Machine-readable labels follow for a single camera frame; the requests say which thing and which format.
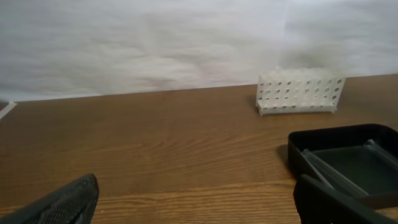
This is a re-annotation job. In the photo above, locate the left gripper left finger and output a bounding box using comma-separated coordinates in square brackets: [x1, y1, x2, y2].
[0, 173, 100, 224]

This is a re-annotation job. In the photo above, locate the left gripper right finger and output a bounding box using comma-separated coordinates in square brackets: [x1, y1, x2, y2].
[293, 174, 398, 224]

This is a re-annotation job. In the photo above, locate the white test tube rack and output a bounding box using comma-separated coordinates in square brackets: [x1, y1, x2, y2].
[255, 66, 347, 117]

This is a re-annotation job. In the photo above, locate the black tray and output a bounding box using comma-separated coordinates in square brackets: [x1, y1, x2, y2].
[287, 123, 398, 210]

